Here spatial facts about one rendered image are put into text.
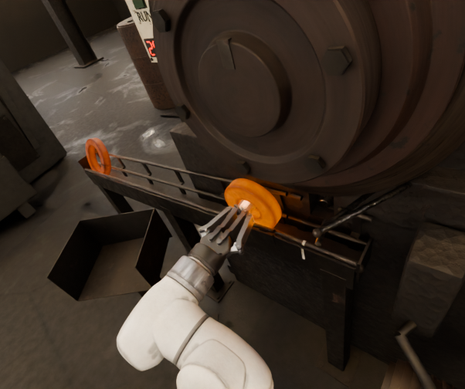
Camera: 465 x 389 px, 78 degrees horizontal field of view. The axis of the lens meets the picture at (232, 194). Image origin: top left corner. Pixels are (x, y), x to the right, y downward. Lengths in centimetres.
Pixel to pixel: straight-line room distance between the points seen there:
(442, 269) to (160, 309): 47
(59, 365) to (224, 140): 150
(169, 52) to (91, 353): 147
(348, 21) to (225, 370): 48
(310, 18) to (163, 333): 50
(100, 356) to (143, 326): 107
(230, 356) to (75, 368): 122
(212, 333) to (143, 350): 12
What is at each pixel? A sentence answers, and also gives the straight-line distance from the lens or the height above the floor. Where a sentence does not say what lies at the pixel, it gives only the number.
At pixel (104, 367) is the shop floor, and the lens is 160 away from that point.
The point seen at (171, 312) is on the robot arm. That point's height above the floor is 79.
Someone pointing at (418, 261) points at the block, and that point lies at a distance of 56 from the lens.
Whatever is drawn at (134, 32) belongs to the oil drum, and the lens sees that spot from 325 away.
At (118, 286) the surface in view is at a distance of 93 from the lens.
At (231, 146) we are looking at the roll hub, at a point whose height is 102.
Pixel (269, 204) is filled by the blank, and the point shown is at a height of 79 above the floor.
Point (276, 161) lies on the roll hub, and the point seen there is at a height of 102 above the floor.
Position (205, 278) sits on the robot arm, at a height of 77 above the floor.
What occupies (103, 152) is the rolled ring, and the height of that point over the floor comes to 70.
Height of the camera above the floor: 125
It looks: 41 degrees down
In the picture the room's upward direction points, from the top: 19 degrees counter-clockwise
